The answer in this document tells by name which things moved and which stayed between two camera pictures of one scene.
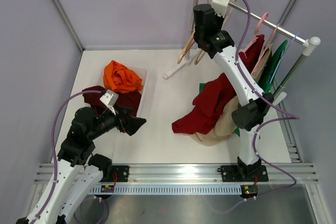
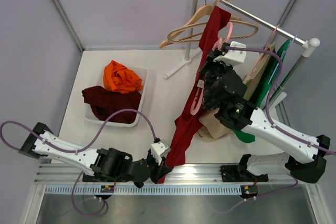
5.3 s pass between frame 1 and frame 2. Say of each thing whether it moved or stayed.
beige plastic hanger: moved
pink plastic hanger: moved
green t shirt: stayed
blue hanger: stayed
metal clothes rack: stayed
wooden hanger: moved
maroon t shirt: stayed
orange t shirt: stayed
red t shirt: moved
